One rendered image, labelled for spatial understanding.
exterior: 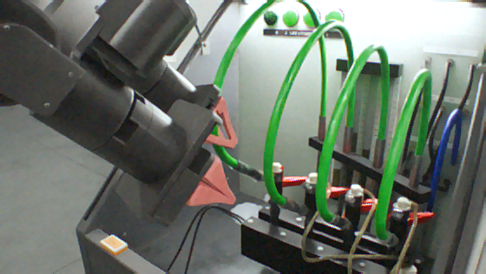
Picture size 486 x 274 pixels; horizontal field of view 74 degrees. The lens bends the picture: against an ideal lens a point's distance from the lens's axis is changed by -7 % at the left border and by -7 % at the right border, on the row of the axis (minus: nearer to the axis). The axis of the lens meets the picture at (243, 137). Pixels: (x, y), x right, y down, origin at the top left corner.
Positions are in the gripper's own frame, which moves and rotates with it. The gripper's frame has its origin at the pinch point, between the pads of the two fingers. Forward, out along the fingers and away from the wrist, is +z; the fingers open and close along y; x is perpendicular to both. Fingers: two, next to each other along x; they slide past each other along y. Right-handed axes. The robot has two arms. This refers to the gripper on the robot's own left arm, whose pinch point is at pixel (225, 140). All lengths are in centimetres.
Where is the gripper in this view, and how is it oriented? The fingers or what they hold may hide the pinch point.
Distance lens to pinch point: 52.7
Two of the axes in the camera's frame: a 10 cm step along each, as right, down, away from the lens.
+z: 6.2, 5.6, 5.5
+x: -4.6, 8.3, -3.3
